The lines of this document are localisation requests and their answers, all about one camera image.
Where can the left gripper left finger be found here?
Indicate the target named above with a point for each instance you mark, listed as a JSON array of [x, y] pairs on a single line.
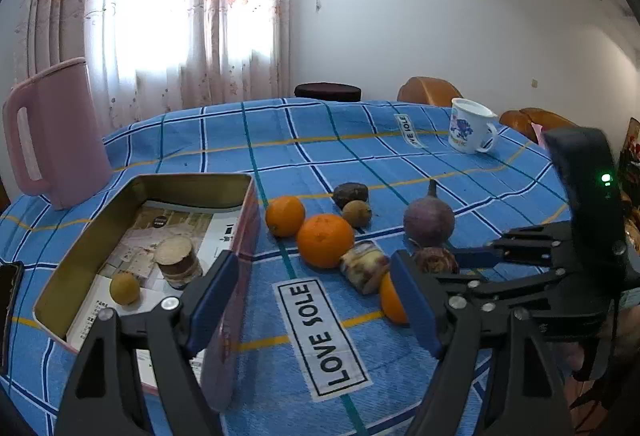
[[103, 394]]

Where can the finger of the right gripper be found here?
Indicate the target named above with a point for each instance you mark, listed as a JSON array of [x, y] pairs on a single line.
[[477, 257], [564, 304]]

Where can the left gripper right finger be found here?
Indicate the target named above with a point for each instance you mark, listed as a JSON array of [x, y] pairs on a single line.
[[524, 394]]

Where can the purple round radish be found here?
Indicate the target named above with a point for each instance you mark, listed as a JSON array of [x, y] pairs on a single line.
[[429, 221]]

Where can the small yellow longan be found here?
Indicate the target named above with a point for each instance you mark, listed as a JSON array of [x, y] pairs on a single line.
[[124, 289]]

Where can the small green-brown kiwi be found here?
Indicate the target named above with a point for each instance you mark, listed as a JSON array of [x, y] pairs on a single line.
[[357, 213]]

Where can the cut purple yam piece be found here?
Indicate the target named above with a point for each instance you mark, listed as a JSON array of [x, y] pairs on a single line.
[[175, 256]]

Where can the dark passion fruit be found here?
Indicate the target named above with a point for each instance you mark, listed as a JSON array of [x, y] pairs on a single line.
[[348, 192]]

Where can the large orange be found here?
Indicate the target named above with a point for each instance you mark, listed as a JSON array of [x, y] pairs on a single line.
[[324, 239]]

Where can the small orange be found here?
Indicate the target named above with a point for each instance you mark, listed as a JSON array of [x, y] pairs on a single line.
[[284, 216]]

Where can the person's hand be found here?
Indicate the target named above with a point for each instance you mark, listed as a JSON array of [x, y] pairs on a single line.
[[622, 337]]

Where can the white floral mug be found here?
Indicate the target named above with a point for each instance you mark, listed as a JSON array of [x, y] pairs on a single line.
[[472, 127]]

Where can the brown leather sofa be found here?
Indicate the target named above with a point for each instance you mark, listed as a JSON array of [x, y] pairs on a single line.
[[533, 122]]

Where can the black phone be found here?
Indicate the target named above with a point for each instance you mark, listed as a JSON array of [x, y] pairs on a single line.
[[11, 275]]

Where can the pink metal tin box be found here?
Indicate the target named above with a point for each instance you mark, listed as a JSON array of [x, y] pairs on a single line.
[[59, 301]]

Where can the paper sheets in tin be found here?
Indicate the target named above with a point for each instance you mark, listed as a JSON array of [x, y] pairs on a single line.
[[211, 231]]

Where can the brown leather armchair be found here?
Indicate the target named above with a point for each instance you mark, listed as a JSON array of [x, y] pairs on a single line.
[[428, 91]]

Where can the dark round stool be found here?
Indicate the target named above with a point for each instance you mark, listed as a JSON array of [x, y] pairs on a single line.
[[331, 92]]

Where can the pink electric kettle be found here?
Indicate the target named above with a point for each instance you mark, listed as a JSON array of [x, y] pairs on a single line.
[[66, 139]]

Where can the white floral curtain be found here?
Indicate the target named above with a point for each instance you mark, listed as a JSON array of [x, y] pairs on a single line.
[[147, 57]]

